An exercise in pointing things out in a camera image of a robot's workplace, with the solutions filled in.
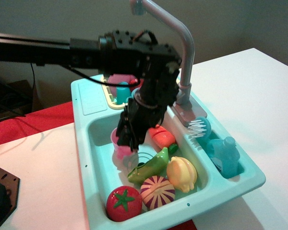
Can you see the red cloth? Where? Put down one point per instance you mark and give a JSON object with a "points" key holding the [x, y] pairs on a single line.
{"points": [[36, 122]]}

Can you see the yellow toy lemon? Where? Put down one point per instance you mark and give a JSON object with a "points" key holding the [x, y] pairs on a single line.
{"points": [[182, 174]]}

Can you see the cream dish rack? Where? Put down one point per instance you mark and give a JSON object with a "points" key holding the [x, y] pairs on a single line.
{"points": [[111, 100]]}

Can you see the green toy pea pod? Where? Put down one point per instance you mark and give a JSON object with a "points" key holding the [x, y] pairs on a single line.
{"points": [[151, 168]]}

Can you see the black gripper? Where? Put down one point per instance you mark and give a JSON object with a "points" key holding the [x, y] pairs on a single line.
{"points": [[135, 122]]}

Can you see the orange toy carrot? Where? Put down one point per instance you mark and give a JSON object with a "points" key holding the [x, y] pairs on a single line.
{"points": [[163, 138]]}

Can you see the teal dish brush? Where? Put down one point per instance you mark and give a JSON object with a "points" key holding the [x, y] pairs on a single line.
{"points": [[200, 128]]}

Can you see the pink scalloped toy plate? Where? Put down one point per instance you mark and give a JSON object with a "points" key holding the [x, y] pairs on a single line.
{"points": [[118, 78]]}

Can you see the red toy strawberry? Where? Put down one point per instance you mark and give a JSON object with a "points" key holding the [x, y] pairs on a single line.
{"points": [[136, 82]]}

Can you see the blue toy soap bottle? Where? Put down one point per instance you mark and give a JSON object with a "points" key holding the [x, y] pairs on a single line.
{"points": [[224, 155]]}

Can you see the pink toy cup with handle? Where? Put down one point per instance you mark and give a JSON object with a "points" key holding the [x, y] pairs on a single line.
{"points": [[121, 151]]}

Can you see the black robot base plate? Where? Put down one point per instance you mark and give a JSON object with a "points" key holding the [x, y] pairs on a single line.
{"points": [[9, 191]]}

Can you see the purple striped toy onion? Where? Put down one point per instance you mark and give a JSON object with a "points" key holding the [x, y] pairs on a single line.
{"points": [[157, 191]]}

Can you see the red toy tomato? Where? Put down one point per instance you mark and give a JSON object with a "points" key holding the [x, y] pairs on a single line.
{"points": [[123, 203]]}

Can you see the small teal toy cup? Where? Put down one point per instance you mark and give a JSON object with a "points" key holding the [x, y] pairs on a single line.
{"points": [[132, 94]]}

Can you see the grey toy faucet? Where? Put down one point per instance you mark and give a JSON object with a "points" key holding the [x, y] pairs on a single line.
{"points": [[186, 107]]}

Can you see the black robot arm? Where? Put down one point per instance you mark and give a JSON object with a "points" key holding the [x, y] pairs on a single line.
{"points": [[155, 66]]}

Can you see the teal toy sink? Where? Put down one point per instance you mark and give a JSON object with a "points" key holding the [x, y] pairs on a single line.
{"points": [[102, 171]]}

